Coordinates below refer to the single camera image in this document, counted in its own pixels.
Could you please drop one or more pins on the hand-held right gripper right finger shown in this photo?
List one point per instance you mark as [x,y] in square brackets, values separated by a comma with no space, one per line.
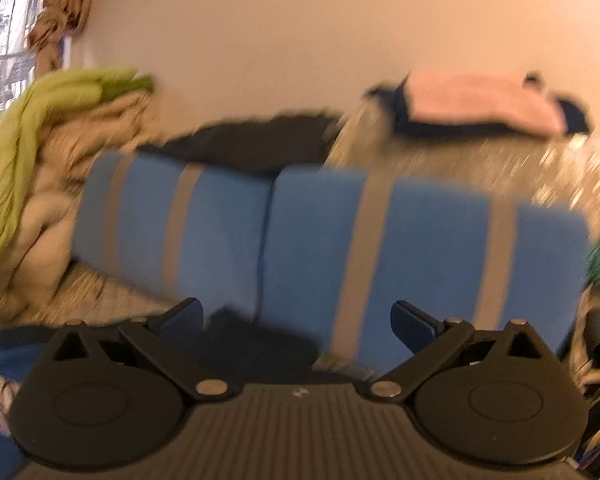
[414,324]

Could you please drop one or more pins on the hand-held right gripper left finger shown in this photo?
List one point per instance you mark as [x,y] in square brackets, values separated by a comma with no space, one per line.
[180,316]

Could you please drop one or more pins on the blue pillow with grey stripes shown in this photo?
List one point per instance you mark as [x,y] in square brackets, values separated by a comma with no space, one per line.
[205,230]
[430,260]

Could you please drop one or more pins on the beige quilt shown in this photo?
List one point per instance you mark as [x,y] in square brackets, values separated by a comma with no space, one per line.
[55,210]

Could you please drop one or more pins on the black garment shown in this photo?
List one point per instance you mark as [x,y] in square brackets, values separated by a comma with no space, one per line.
[240,145]

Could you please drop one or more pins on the teal cloth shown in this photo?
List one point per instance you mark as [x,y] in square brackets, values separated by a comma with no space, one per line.
[599,260]

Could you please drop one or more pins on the folded navy garment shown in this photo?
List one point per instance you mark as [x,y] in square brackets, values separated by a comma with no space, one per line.
[430,127]

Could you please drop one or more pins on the pink towel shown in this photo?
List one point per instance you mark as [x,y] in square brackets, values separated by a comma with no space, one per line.
[480,102]

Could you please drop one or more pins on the green blanket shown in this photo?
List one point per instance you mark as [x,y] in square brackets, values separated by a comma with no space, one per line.
[25,125]

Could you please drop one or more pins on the beige curtain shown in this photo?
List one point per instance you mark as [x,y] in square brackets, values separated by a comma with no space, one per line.
[55,10]

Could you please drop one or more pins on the window with grille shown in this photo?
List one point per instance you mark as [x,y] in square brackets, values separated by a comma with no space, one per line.
[0,35]

